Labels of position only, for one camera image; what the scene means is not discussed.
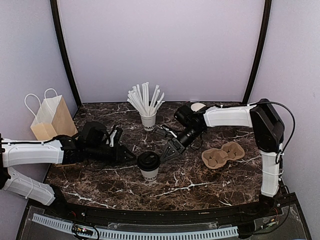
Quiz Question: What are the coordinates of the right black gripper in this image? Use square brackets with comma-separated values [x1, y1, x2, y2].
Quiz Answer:
[160, 125, 205, 162]

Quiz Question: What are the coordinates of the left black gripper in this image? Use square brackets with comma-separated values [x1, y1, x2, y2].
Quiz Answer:
[85, 143, 136, 167]

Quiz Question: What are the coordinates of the black plastic cup lid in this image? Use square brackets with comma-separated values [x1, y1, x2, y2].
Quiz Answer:
[137, 151, 161, 172]

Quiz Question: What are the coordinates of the white paper coffee cup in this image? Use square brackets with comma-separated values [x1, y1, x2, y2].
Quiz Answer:
[140, 167, 159, 183]

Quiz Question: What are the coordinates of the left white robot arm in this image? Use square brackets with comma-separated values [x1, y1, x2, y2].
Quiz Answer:
[0, 132, 136, 218]

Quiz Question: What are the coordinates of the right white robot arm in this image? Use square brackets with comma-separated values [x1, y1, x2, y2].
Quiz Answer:
[160, 98, 287, 217]

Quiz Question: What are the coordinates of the white cup holding straws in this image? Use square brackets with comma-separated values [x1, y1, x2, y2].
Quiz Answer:
[140, 112, 157, 131]

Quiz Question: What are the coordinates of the cardboard cup carrier tray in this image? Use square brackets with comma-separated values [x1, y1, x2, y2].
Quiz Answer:
[201, 142, 245, 170]

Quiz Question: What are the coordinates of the spare white paper cup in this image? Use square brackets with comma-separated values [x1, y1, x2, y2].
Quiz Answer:
[190, 102, 206, 112]

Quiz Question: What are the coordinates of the bundle of wrapped white straws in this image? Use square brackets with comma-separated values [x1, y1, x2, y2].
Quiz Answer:
[127, 82, 165, 117]

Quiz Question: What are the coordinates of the brown paper bag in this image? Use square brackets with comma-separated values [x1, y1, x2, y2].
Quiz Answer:
[24, 87, 79, 167]

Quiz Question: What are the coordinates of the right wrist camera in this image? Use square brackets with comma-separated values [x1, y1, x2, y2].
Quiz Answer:
[154, 125, 177, 138]

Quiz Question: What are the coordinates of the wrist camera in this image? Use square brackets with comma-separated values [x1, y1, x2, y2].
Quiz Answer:
[109, 125, 123, 148]
[154, 125, 177, 138]

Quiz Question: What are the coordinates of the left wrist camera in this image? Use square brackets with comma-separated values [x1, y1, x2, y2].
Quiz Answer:
[109, 125, 123, 148]

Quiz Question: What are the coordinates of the black front rail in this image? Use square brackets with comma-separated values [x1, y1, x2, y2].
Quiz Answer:
[29, 193, 298, 227]

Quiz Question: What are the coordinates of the white cable duct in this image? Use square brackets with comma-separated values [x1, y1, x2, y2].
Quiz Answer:
[31, 213, 239, 240]

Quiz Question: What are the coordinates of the left black frame post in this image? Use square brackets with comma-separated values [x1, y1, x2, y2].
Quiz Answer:
[49, 0, 82, 109]

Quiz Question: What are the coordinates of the black frame post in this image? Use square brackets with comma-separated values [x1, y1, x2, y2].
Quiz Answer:
[242, 0, 272, 104]
[49, 0, 82, 109]

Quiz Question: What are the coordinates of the right black frame post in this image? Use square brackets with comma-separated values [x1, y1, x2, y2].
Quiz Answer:
[242, 0, 272, 104]

